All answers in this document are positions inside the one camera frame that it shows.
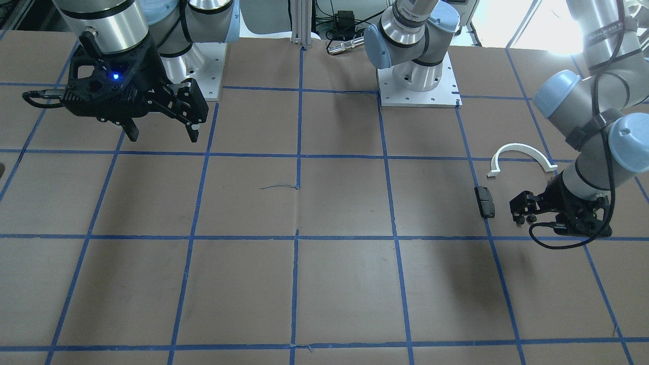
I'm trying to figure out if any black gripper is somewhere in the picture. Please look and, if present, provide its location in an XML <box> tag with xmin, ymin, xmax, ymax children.
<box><xmin>515</xmin><ymin>173</ymin><xmax>612</xmax><ymax>238</ymax></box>
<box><xmin>61</xmin><ymin>35</ymin><xmax>201</xmax><ymax>143</ymax></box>

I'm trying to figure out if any dark grey brake pad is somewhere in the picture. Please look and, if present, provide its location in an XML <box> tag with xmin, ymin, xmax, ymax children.
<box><xmin>474</xmin><ymin>186</ymin><xmax>496</xmax><ymax>219</ymax></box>

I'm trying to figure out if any white curved plastic arc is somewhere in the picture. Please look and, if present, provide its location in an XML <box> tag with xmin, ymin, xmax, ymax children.
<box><xmin>487</xmin><ymin>143</ymin><xmax>558</xmax><ymax>178</ymax></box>

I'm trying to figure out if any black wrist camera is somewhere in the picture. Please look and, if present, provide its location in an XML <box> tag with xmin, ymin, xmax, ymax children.
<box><xmin>149</xmin><ymin>77</ymin><xmax>209</xmax><ymax>131</ymax></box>
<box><xmin>509</xmin><ymin>190</ymin><xmax>543</xmax><ymax>220</ymax></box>

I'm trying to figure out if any aluminium frame post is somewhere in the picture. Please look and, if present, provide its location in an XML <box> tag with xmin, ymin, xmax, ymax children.
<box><xmin>288</xmin><ymin>0</ymin><xmax>313</xmax><ymax>50</ymax></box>

